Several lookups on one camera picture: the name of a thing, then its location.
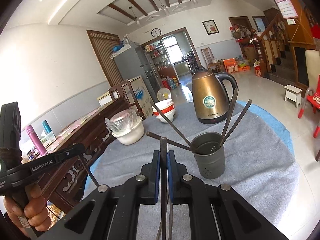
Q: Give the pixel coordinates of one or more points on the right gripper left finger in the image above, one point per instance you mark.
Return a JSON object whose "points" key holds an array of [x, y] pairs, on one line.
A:
{"points": [[111, 212]]}

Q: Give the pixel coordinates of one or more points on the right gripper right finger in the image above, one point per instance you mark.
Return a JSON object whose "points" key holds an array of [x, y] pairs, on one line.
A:
{"points": [[216, 212]]}

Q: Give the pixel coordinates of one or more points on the dark chopstick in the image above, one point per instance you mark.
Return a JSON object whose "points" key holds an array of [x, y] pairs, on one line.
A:
{"points": [[240, 117], [174, 127], [88, 171], [158, 137], [229, 115], [171, 214]]}

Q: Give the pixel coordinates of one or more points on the dark chopstick single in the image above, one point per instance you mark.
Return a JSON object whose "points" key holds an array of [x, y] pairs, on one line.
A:
{"points": [[163, 174]]}

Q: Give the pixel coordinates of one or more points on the person left hand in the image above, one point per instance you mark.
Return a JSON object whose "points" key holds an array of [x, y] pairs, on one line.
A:
{"points": [[35, 211]]}

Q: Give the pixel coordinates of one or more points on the purple thermos bottle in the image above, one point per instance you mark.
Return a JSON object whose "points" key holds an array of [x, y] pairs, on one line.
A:
{"points": [[36, 141]]}

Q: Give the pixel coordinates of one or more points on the dark carved wooden sideboard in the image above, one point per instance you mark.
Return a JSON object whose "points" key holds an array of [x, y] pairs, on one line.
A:
{"points": [[62, 184]]}

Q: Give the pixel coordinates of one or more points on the grey towel table cloth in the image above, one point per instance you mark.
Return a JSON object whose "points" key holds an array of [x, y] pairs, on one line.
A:
{"points": [[258, 162]]}

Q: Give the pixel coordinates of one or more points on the teal thermos bottle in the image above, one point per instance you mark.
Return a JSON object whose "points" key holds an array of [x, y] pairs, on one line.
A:
{"points": [[47, 128]]}

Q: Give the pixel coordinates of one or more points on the dark grey utensil holder cup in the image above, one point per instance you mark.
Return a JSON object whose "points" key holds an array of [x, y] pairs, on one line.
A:
{"points": [[209, 156]]}

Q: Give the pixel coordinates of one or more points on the white pot with plastic bag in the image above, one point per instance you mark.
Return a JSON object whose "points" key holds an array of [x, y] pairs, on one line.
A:
{"points": [[126, 126]]}

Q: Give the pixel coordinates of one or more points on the bronze electric kettle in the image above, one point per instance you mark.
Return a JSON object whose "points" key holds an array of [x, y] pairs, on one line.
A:
{"points": [[210, 97]]}

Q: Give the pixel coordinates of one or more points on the red white stacked bowls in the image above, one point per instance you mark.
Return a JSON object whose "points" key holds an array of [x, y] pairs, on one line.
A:
{"points": [[167, 107]]}

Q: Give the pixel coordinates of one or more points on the white cardboard appliance box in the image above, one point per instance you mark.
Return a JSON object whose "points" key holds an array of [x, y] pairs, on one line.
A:
{"points": [[139, 99]]}

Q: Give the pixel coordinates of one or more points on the white small stool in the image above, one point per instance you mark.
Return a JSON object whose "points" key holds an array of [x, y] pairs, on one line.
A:
{"points": [[294, 94]]}

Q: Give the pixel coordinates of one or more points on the red plastic child chair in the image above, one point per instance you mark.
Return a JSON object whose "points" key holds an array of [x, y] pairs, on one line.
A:
{"points": [[311, 97]]}

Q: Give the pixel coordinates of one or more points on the orange boxes on floor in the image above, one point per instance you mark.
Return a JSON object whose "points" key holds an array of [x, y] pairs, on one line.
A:
{"points": [[233, 65]]}

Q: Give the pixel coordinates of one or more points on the wooden chair far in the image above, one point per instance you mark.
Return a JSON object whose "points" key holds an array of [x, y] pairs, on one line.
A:
{"points": [[211, 62]]}

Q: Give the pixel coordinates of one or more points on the grey refrigerator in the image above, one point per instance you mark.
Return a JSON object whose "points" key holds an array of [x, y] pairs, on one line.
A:
{"points": [[132, 61]]}

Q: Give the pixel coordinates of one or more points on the wooden staircase railing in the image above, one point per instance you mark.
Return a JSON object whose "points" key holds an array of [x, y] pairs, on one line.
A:
{"points": [[273, 47]]}

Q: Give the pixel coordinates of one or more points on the framed wall picture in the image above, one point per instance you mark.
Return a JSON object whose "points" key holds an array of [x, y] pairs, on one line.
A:
{"points": [[210, 27]]}

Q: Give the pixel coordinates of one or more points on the round wall clock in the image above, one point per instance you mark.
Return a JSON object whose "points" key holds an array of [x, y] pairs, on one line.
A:
{"points": [[156, 32]]}

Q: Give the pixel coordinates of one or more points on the wall calendar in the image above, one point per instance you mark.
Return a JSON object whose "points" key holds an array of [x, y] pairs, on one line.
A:
{"points": [[287, 9]]}

